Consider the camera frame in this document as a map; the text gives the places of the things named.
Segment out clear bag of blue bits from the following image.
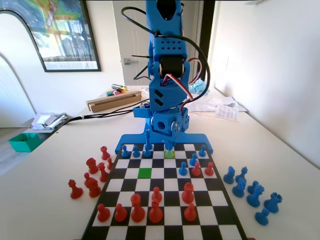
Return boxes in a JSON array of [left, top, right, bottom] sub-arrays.
[[188, 78, 211, 98]]

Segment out blue board holder plate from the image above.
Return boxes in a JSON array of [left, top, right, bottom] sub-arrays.
[[114, 133, 215, 155]]

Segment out blue chess rook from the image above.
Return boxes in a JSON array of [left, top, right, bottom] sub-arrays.
[[263, 191, 284, 214]]

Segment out long cardboard box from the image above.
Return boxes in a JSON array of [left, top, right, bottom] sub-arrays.
[[85, 90, 143, 113]]

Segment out black framed poster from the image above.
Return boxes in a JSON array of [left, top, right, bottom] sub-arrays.
[[0, 0, 102, 73]]

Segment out printed paper sheet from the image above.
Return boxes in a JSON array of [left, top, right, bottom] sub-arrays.
[[214, 104, 241, 123]]

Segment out colourful marker pack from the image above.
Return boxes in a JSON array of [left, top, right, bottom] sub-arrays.
[[106, 89, 130, 97]]

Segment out black and white chessboard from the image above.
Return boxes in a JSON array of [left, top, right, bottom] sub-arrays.
[[80, 142, 249, 240]]

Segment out blue chess knight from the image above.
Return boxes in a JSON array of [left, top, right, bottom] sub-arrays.
[[223, 166, 236, 185], [231, 177, 247, 198]]

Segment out black power cable bundle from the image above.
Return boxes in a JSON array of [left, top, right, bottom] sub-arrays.
[[56, 106, 141, 127]]

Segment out blue king piece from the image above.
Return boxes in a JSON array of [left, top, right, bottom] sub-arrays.
[[144, 129, 153, 151]]

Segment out white arched furniture panel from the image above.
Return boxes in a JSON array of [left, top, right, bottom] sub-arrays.
[[0, 9, 47, 128]]

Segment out red chess knight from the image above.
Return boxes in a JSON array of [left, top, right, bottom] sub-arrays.
[[87, 177, 102, 198], [85, 157, 100, 175]]

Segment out crumpled silver foil bag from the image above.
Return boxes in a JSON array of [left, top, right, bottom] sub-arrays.
[[31, 112, 68, 130]]

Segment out white paper pile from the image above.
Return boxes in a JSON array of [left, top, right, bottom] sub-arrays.
[[187, 96, 248, 113]]

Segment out green plastic bin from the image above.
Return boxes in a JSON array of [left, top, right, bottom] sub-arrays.
[[8, 132, 43, 153]]

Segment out red chess rook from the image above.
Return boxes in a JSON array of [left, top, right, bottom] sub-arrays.
[[181, 182, 196, 204], [100, 146, 111, 161]]

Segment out blue chess queen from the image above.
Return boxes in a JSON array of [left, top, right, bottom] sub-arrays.
[[246, 184, 265, 208]]

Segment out red white servo wires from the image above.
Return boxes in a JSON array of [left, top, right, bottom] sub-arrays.
[[162, 58, 207, 111]]

